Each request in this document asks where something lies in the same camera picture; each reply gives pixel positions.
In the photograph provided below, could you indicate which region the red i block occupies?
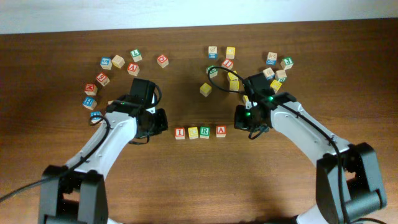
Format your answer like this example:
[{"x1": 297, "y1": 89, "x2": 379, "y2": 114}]
[
  {"x1": 175, "y1": 128, "x2": 185, "y2": 140},
  {"x1": 221, "y1": 58, "x2": 234, "y2": 70}
]

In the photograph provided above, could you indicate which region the red a block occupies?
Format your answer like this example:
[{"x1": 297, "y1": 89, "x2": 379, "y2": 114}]
[
  {"x1": 216, "y1": 125, "x2": 226, "y2": 138},
  {"x1": 127, "y1": 63, "x2": 140, "y2": 76}
]

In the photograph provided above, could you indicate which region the yellow C block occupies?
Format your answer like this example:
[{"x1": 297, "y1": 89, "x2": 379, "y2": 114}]
[{"x1": 188, "y1": 126, "x2": 199, "y2": 139}]

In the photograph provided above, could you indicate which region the green R block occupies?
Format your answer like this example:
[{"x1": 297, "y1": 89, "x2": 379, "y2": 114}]
[{"x1": 200, "y1": 126, "x2": 210, "y2": 139}]

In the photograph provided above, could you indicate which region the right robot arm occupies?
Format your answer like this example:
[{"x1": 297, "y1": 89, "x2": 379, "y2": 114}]
[{"x1": 234, "y1": 73, "x2": 387, "y2": 223}]

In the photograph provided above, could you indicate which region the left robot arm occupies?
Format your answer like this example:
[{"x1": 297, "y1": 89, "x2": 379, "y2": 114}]
[{"x1": 38, "y1": 78, "x2": 168, "y2": 224}]

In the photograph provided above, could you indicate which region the yellow umbrella block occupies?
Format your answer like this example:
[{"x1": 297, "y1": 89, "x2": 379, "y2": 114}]
[{"x1": 243, "y1": 95, "x2": 249, "y2": 104}]

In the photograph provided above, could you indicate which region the yellow block right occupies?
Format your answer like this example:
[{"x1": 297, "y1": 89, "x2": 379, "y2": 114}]
[{"x1": 270, "y1": 80, "x2": 282, "y2": 93}]

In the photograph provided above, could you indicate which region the yellow block middle lower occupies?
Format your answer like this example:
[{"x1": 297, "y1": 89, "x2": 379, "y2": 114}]
[{"x1": 229, "y1": 80, "x2": 239, "y2": 91}]

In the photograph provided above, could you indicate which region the blue-sided wooden block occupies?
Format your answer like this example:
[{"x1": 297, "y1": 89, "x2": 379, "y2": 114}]
[{"x1": 262, "y1": 68, "x2": 275, "y2": 80}]

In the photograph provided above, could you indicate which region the yellow block middle upper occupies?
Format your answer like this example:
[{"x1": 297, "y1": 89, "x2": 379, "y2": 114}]
[{"x1": 227, "y1": 72, "x2": 239, "y2": 82}]

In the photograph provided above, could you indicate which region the blue H block lower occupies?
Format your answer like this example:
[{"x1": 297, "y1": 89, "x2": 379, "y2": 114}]
[{"x1": 90, "y1": 111, "x2": 102, "y2": 123}]

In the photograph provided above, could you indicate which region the blue h block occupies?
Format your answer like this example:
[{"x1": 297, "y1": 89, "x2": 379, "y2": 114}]
[
  {"x1": 82, "y1": 96, "x2": 97, "y2": 110},
  {"x1": 90, "y1": 111, "x2": 102, "y2": 123}
]

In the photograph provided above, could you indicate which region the yellow O block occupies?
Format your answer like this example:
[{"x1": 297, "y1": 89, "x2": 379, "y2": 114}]
[{"x1": 200, "y1": 83, "x2": 211, "y2": 97}]

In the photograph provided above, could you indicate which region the red C block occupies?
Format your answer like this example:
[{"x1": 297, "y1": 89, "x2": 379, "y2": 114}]
[{"x1": 157, "y1": 54, "x2": 169, "y2": 68}]

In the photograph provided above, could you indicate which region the green Z block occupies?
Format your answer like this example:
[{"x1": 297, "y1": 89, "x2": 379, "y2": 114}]
[{"x1": 206, "y1": 65, "x2": 218, "y2": 78}]

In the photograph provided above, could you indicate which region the green J block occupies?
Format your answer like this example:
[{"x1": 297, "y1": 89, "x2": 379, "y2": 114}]
[{"x1": 280, "y1": 57, "x2": 294, "y2": 70}]

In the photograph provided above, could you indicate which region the blue X block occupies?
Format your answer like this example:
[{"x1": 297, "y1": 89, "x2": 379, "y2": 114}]
[{"x1": 266, "y1": 52, "x2": 277, "y2": 65}]

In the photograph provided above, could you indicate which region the blue H block upper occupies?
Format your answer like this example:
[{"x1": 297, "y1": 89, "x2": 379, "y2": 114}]
[{"x1": 82, "y1": 96, "x2": 97, "y2": 110}]

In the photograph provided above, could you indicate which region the red 6 block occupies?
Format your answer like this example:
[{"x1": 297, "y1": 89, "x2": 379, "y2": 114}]
[{"x1": 95, "y1": 72, "x2": 110, "y2": 86}]

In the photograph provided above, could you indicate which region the wooden yellow-sided K block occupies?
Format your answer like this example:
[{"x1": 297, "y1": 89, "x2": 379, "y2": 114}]
[{"x1": 111, "y1": 55, "x2": 125, "y2": 68}]

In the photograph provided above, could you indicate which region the green L block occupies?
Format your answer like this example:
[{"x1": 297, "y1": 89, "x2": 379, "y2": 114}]
[{"x1": 130, "y1": 49, "x2": 142, "y2": 62}]

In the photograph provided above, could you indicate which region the red M block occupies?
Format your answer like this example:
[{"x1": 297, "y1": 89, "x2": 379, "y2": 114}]
[{"x1": 84, "y1": 83, "x2": 98, "y2": 96}]

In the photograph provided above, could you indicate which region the yellow block top row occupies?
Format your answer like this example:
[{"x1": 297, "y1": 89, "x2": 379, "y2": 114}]
[{"x1": 226, "y1": 47, "x2": 236, "y2": 60}]

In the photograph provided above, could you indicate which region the blue 5 block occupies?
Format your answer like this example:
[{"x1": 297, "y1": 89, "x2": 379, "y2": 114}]
[{"x1": 100, "y1": 57, "x2": 113, "y2": 70}]

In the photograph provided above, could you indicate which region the blue-sided picture block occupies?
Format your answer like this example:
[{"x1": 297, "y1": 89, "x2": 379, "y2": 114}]
[{"x1": 208, "y1": 46, "x2": 218, "y2": 59}]

